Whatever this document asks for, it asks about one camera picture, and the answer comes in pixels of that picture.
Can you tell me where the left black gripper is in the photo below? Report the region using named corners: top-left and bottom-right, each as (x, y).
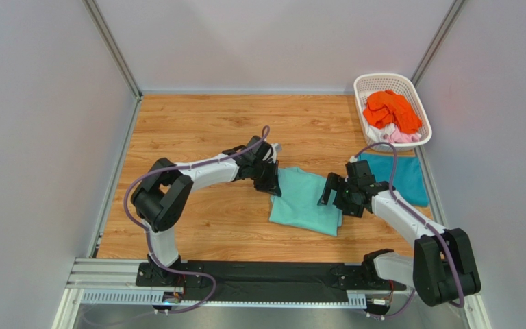
top-left (250, 159), bottom-right (282, 196)

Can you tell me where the teal green t shirt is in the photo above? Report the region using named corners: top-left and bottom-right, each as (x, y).
top-left (269, 167), bottom-right (343, 236)

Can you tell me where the blue t shirt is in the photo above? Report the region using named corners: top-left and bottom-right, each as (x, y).
top-left (358, 153), bottom-right (429, 207)

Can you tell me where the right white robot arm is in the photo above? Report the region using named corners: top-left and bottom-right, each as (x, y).
top-left (318, 160), bottom-right (481, 306)

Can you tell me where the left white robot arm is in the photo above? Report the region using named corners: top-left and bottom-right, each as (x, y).
top-left (126, 136), bottom-right (281, 286)

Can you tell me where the white t shirt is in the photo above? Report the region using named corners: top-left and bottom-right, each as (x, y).
top-left (366, 123), bottom-right (397, 144)

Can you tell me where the pink t shirt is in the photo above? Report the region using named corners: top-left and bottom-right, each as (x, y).
top-left (381, 123), bottom-right (422, 144)

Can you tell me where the orange t shirt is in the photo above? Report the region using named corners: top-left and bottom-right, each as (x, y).
top-left (363, 90), bottom-right (423, 134)

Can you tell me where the white plastic laundry basket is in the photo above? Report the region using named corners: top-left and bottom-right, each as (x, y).
top-left (353, 73), bottom-right (432, 152)

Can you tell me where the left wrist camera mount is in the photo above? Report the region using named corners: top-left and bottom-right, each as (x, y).
top-left (264, 143), bottom-right (282, 163)

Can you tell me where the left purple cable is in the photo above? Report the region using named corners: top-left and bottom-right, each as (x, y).
top-left (123, 125), bottom-right (272, 315)

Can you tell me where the purple cable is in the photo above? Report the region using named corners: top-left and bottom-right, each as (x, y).
top-left (123, 125), bottom-right (272, 315)
top-left (349, 141), bottom-right (466, 319)

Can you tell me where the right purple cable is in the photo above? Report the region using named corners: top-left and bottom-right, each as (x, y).
top-left (349, 141), bottom-right (466, 319)

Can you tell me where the aluminium frame rail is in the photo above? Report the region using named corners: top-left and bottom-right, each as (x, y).
top-left (67, 259), bottom-right (416, 309)

